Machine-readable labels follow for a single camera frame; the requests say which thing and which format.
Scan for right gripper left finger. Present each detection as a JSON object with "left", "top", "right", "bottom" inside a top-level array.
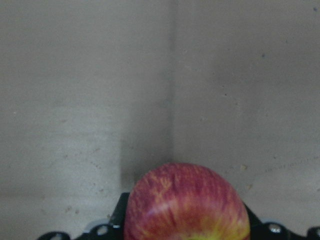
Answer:
[{"left": 37, "top": 192, "right": 131, "bottom": 240}]

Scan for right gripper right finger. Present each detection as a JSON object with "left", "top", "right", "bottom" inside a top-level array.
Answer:
[{"left": 245, "top": 204, "right": 320, "bottom": 240}]

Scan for yellow-red apple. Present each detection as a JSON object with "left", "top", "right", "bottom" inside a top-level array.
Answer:
[{"left": 123, "top": 163, "right": 251, "bottom": 240}]

